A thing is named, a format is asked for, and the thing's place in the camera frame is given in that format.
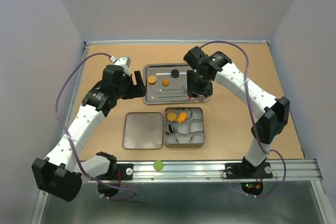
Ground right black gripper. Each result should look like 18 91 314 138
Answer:
187 69 214 98

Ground green round cookie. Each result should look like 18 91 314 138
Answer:
153 160 164 171

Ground orange round cookie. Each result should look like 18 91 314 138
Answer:
147 76 157 85

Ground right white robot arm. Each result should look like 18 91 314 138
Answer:
183 46 290 177

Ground metal tongs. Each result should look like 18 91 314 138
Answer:
182 86 205 103

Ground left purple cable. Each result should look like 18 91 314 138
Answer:
55 53 137 201

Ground orange fish cookie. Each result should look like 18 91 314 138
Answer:
176 112 187 123

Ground orange waffle cookie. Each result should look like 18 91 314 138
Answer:
166 112 177 121

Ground square cookie tin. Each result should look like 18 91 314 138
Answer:
164 107 205 148

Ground silver metal tray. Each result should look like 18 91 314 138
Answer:
143 63 197 105

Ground purple cable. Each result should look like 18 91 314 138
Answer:
55 53 137 201
199 40 287 198

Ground aluminium front rail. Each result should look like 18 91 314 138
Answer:
43 158 322 183

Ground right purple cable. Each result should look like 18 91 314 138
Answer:
199 40 287 198

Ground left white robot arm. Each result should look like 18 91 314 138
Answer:
31 64 146 202

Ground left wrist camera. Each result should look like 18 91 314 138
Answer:
109 56 131 68

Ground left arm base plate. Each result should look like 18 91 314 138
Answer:
109 163 134 181

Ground black round cookie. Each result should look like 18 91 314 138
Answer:
171 69 180 78

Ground black sandwich cookie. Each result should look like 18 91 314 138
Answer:
167 123 175 134

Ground square tin lid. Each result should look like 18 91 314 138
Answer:
123 112 164 150

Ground brown flower cookie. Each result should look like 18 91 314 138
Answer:
162 79 170 87

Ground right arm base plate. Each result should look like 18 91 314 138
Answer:
222 162 273 179

